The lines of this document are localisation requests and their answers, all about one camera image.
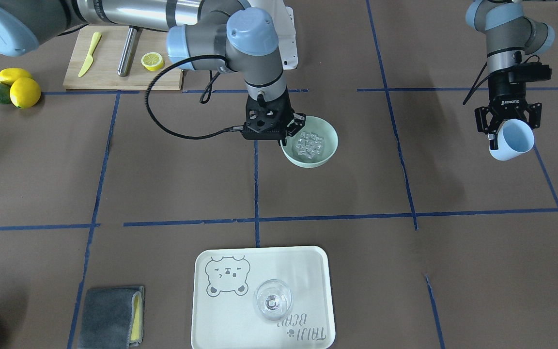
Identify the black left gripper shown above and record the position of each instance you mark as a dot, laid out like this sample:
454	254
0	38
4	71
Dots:
504	90

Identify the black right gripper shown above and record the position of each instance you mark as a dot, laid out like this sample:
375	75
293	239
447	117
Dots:
296	123

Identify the light blue plastic cup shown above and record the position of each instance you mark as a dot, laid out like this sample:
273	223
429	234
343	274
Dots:
514	138

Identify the mint green bowl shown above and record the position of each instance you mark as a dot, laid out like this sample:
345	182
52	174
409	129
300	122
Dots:
321	127

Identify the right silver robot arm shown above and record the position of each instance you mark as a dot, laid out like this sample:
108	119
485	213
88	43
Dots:
253	37

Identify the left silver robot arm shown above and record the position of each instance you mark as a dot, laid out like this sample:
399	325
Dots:
512	39

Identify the clear ice cubes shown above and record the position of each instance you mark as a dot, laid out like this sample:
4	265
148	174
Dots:
309	145

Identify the half lemon slice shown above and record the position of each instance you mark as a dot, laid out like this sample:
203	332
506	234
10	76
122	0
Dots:
152	61

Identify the clear wine glass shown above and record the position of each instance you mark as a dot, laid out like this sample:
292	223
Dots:
273	300

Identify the cream bear tray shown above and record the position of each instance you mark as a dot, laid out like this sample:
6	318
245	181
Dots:
223	309

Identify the yellow plastic knife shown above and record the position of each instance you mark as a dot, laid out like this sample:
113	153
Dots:
95	39

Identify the grey folded cloth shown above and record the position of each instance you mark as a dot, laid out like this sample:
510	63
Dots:
113	318

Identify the yellow lemon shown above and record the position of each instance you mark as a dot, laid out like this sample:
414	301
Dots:
10	75
25	93

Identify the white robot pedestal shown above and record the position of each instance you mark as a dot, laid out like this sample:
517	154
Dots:
283	21

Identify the black handled steel knife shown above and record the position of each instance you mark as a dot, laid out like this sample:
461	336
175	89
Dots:
128	51

